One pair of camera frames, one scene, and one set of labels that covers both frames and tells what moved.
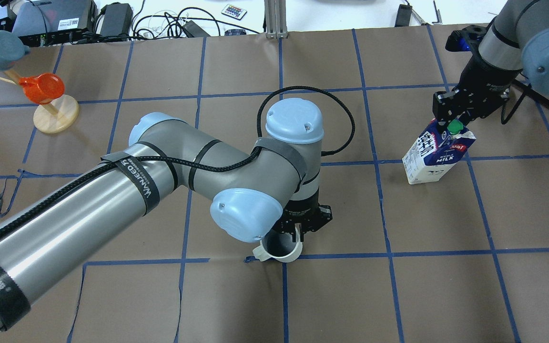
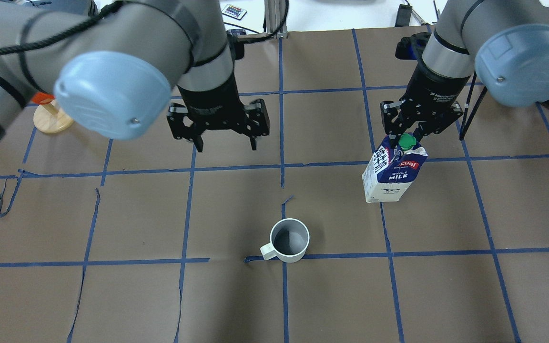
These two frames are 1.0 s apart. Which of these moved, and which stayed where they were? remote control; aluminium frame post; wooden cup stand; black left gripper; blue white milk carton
Moved: blue white milk carton; black left gripper
Stayed: remote control; wooden cup stand; aluminium frame post
